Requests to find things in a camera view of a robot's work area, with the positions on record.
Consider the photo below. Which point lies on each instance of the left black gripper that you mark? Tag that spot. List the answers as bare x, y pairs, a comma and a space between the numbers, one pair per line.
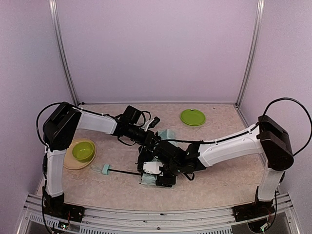
151, 140

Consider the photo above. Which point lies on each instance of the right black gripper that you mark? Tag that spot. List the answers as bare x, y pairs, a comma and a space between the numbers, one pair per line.
145, 160

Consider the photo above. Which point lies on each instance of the mint green folding umbrella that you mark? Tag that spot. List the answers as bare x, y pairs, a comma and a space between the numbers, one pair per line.
146, 179

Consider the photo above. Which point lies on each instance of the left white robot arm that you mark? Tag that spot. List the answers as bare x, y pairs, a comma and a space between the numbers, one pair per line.
60, 127

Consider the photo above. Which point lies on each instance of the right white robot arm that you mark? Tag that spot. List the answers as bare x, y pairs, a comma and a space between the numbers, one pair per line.
166, 161

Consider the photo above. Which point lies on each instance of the green plate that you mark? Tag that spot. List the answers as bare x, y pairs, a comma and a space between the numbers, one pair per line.
192, 117

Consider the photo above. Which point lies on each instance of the green bowl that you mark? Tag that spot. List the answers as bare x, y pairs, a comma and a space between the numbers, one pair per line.
84, 151

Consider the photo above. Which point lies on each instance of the beige plate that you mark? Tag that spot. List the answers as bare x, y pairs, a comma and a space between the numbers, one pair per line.
70, 162

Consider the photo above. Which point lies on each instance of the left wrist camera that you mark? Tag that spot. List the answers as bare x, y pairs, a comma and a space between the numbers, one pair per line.
152, 123

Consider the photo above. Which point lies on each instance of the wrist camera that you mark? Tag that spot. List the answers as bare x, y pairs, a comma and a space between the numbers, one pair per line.
153, 168
152, 123

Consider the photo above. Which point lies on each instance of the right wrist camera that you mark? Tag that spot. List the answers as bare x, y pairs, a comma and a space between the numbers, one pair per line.
153, 168

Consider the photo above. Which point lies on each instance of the aluminium front rail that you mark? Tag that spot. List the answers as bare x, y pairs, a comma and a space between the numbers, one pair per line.
97, 220

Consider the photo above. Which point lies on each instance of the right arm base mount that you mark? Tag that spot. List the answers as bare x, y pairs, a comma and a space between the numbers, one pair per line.
253, 210

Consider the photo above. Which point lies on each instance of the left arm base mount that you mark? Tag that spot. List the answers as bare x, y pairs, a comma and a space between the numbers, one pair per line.
56, 207

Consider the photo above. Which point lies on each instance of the left aluminium frame post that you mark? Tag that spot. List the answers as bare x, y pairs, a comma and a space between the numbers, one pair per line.
61, 50

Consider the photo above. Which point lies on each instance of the aluminium frame post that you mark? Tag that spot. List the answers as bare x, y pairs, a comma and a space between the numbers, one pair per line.
252, 52
61, 50

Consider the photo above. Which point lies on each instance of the right aluminium frame post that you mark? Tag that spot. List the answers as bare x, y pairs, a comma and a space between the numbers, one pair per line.
252, 52

